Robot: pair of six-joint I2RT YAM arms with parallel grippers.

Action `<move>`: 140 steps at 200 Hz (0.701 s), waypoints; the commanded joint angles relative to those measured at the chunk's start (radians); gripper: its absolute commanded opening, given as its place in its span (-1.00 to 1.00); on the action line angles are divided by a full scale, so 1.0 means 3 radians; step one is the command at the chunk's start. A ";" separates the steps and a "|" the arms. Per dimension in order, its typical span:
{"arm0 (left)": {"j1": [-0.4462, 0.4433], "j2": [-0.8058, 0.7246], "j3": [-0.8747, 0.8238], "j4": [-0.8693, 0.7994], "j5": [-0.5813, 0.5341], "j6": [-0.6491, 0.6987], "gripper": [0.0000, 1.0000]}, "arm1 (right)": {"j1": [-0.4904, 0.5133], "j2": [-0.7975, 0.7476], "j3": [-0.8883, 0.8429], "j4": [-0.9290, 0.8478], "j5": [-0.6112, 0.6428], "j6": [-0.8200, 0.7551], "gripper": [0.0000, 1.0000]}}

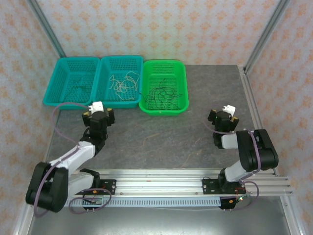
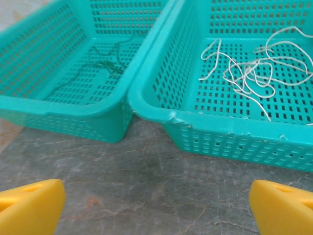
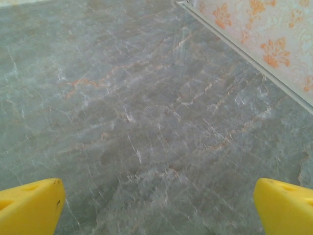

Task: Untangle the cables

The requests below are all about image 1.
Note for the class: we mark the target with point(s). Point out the small electronics board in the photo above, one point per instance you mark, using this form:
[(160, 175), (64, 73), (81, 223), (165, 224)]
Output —
[(94, 201), (237, 199)]

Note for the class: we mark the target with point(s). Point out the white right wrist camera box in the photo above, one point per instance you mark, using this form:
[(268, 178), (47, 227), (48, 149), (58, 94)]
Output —
[(230, 109)]

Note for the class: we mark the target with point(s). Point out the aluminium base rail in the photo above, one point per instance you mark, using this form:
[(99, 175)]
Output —
[(159, 181)]

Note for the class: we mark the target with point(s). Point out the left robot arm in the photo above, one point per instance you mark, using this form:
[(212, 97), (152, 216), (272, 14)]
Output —
[(78, 153)]

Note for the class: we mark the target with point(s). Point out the green plastic basket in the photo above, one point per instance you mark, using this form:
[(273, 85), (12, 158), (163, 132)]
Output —
[(162, 71)]

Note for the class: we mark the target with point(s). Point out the aluminium table side rail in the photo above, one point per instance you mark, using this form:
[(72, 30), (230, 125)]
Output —
[(254, 102)]

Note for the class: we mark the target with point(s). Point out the teal plastic basket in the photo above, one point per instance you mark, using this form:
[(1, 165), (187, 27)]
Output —
[(71, 73), (117, 66)]

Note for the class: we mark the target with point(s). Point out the aluminium frame post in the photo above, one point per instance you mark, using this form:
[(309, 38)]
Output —
[(20, 220), (46, 27), (293, 218), (266, 34)]

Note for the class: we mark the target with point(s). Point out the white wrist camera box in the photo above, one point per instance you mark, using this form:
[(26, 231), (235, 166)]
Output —
[(230, 109), (97, 107)]

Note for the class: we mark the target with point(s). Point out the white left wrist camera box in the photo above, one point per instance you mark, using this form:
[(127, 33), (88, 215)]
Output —
[(97, 107)]

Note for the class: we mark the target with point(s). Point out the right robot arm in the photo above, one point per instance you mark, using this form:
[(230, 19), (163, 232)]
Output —
[(254, 151)]

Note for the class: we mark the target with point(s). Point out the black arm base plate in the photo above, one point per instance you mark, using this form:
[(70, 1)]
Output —
[(108, 186), (210, 186)]

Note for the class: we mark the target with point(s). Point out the grey metal shelf panel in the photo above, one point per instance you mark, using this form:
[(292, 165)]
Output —
[(159, 221)]

